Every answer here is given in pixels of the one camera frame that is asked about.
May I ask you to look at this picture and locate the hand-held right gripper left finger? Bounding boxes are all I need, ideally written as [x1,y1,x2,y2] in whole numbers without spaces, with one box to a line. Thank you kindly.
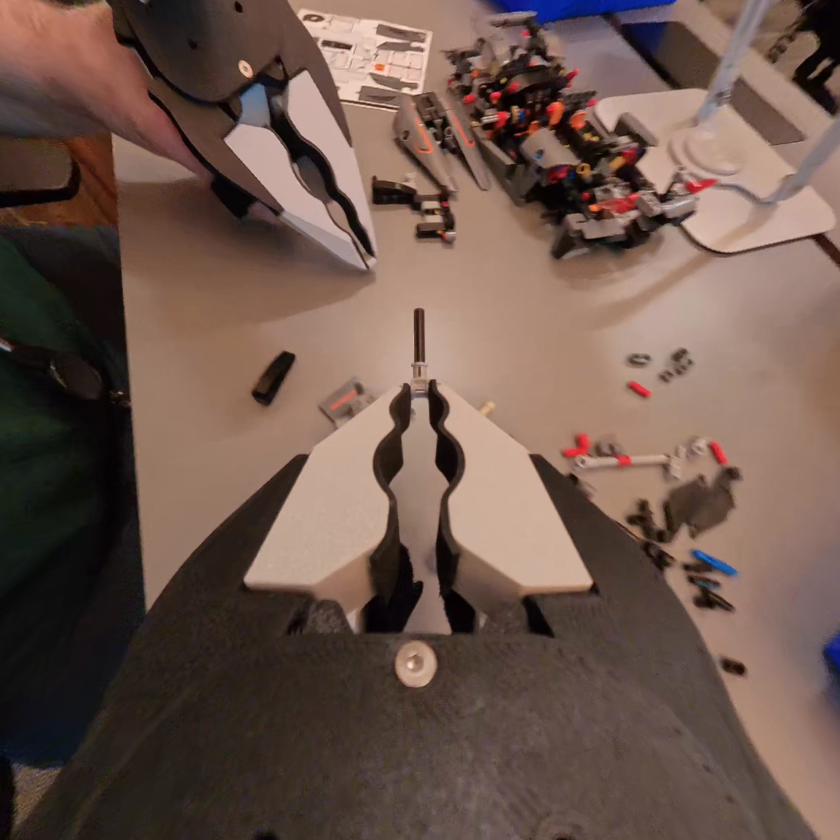
[244,382,424,634]

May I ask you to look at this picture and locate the black curved lego panel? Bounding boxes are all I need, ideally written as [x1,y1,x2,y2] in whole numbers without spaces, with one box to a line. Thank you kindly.
[251,351,298,406]

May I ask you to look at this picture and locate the person's left hand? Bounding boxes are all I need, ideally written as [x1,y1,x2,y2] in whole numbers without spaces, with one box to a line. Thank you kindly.
[0,7,214,181]

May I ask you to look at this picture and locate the partly built lego car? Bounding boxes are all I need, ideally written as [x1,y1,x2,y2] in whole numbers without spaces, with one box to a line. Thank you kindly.
[443,13,719,260]

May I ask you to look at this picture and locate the white sticker sheet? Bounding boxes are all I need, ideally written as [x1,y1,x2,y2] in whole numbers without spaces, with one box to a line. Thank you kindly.
[297,8,434,106]

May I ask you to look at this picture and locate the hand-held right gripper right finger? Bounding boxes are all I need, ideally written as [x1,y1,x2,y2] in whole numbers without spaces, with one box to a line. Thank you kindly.
[428,381,593,634]

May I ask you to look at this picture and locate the black white lego sub-assembly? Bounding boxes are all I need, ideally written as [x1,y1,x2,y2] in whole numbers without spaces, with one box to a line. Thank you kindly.
[371,172,459,247]

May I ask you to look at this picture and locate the small grey lego assembly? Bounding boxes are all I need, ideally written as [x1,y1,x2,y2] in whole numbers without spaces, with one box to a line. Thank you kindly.
[318,377,378,429]

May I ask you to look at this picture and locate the person's green shirt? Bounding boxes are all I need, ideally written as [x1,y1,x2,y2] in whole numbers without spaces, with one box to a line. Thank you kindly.
[0,226,145,769]

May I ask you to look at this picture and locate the pile of loose lego pieces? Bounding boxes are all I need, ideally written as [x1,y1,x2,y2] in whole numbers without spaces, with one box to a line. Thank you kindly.
[561,433,749,677]

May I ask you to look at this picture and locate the white book stand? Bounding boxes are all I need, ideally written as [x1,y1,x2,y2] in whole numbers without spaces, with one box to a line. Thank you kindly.
[594,0,840,256]

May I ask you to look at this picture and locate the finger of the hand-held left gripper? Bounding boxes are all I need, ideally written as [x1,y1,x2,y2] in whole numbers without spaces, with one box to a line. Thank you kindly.
[282,69,378,263]
[223,85,371,270]

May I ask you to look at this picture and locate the black shoulder strap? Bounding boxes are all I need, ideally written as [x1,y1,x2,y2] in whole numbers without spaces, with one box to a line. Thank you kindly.
[0,335,129,409]

